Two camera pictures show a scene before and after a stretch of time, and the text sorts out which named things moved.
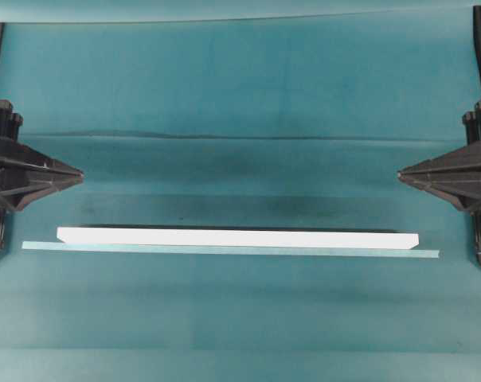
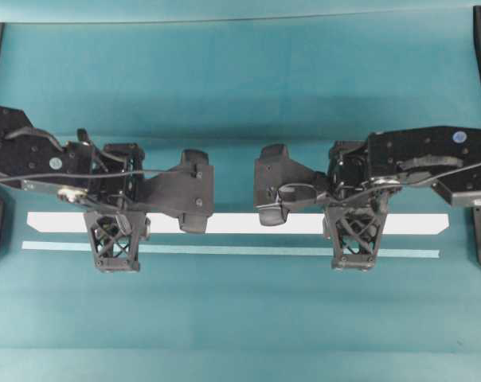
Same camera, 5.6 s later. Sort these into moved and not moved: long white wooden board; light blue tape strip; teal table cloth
Moved: long white wooden board
Not moved: teal table cloth; light blue tape strip
